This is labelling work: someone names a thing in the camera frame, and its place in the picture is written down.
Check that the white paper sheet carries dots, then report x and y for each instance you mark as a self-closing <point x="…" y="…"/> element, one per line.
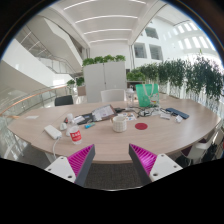
<point x="32" y="117"/>

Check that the clear narrow plastic packet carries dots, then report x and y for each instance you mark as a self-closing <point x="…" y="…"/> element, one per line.
<point x="179" y="118"/>

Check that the dark blue keyboard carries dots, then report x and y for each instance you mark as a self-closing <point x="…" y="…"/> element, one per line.
<point x="177" y="113"/>

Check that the black notebook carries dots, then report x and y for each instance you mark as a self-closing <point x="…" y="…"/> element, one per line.
<point x="87" y="119"/>

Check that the small white oval device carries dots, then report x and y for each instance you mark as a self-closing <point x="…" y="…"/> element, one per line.
<point x="63" y="126"/>

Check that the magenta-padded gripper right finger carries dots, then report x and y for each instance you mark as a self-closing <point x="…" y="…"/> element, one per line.
<point x="160" y="166"/>

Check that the green plants on cabinet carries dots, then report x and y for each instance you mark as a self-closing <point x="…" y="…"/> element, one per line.
<point x="100" y="59"/>

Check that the white power strip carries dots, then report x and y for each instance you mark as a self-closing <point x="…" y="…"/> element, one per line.
<point x="52" y="131"/>

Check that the white grid-pattern mug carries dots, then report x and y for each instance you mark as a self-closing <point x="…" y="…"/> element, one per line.
<point x="119" y="124"/>

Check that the colourful sticker sheet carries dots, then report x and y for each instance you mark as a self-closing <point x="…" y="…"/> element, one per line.
<point x="130" y="116"/>

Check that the white computer mouse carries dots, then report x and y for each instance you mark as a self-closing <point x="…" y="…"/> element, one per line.
<point x="67" y="131"/>

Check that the ceiling light strips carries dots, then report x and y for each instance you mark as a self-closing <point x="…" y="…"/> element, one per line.
<point x="106" y="16"/>

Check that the wooden planter with plants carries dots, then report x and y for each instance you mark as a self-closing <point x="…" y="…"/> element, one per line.
<point x="80" y="87"/>

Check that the glass railing with wooden handrail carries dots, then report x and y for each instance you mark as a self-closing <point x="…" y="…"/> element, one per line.
<point x="30" y="100"/>

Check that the flat round red coaster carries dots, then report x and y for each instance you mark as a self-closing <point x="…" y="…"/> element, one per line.
<point x="141" y="126"/>

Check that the tall white cabinet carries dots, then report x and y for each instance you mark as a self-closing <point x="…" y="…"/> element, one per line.
<point x="103" y="78"/>

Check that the clear red-labelled water bottle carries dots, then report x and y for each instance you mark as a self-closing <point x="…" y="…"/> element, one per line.
<point x="76" y="135"/>

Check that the clear lidded drink jug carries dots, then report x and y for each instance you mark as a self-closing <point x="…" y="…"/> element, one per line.
<point x="129" y="98"/>

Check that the black chair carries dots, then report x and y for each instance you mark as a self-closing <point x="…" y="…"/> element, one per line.
<point x="63" y="100"/>

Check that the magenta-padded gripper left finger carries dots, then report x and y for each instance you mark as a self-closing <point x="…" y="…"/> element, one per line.
<point x="63" y="166"/>

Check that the brown clipboard with papers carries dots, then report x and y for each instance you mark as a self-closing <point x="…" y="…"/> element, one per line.
<point x="103" y="112"/>

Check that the white chair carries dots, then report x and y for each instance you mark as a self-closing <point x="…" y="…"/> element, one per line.
<point x="198" y="150"/>
<point x="112" y="95"/>

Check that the white card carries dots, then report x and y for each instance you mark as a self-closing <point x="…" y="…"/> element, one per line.
<point x="79" y="119"/>

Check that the green tote bag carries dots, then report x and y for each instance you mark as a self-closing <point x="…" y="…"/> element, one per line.
<point x="145" y="95"/>

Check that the row of green hedge plants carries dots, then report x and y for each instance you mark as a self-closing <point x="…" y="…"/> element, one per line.
<point x="193" y="76"/>

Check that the black power adapter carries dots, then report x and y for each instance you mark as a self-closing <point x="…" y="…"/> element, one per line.
<point x="119" y="110"/>

